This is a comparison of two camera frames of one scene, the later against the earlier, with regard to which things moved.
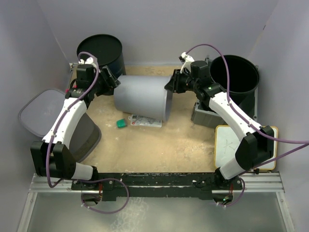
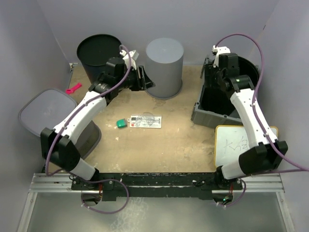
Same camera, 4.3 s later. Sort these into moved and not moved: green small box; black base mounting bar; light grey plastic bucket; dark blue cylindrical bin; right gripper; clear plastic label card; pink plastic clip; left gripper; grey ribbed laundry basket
Moved: light grey plastic bucket; left gripper; right gripper
Not moved: clear plastic label card; pink plastic clip; grey ribbed laundry basket; dark blue cylindrical bin; green small box; black base mounting bar
